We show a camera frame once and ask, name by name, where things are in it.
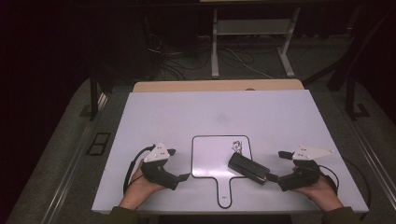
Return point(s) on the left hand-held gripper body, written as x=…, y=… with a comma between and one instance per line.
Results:
x=158, y=174

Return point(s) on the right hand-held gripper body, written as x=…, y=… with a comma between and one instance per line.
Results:
x=300, y=177

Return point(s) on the black whiteboard eraser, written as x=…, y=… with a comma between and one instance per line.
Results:
x=247, y=168

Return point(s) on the white paddle-shaped whiteboard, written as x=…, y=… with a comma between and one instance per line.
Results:
x=211, y=158

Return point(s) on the person's right hand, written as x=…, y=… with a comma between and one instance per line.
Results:
x=323, y=193

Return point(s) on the wooden table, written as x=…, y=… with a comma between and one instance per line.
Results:
x=218, y=85

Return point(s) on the black metal stand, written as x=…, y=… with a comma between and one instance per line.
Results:
x=93, y=99

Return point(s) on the white metal stand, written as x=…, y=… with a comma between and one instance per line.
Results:
x=253, y=27

